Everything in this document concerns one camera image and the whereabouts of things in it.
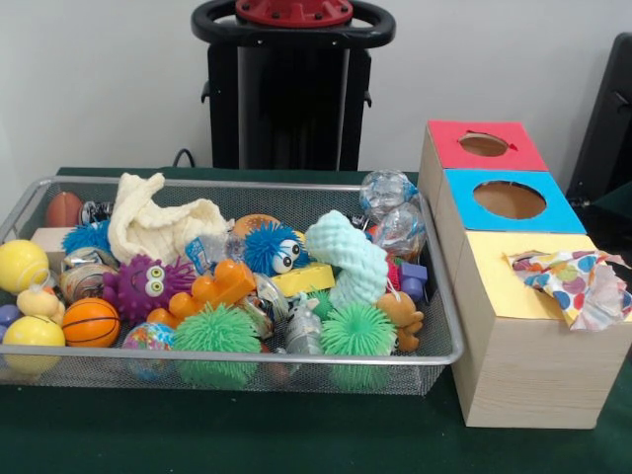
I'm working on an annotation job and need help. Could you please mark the small dotted cloth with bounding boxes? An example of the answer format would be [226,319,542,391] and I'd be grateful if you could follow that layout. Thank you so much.
[506,250,632,332]

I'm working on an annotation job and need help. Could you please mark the wooden box with three holes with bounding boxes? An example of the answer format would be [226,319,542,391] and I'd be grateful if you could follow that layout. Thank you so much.
[419,119,632,428]

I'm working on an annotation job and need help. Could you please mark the mint green foam cloth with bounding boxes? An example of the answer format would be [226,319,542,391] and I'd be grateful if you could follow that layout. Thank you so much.
[304,208,389,308]

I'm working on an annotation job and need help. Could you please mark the blue spiky ball with eyes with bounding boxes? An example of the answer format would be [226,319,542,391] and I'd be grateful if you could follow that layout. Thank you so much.
[243,220,309,277]

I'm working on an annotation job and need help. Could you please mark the green spiky ball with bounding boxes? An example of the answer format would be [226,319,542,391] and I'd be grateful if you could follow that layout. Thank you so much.
[175,302,264,388]
[319,301,398,389]

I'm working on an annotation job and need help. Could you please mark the orange plastic toy block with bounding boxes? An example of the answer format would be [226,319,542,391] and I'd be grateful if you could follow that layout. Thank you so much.
[148,257,259,330]

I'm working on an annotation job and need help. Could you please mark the cream knitted cloth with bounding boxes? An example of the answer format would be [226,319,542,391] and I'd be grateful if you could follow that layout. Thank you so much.
[107,171,231,266]

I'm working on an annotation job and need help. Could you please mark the purple furry monster toy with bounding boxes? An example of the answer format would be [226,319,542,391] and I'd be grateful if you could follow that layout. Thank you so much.
[103,253,196,325]

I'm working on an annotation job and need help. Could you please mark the dark green table cloth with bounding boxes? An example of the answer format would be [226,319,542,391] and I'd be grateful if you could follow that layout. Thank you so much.
[0,166,632,474]

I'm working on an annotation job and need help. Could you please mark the orange toy basketball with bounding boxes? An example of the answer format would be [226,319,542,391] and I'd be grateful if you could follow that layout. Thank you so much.
[61,296,121,347]

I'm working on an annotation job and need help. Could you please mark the yellow ball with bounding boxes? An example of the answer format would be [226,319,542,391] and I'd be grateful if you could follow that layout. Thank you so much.
[3,315,66,374]
[0,238,51,292]

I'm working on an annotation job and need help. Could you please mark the black monitor panel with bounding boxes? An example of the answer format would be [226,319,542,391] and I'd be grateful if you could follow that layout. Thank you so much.
[568,33,632,203]

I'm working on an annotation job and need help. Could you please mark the wire mesh bin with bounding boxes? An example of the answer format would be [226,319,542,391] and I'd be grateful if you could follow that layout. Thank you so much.
[0,176,465,394]

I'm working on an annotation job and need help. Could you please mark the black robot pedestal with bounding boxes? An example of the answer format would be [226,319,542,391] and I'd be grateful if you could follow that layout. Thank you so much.
[192,0,396,171]

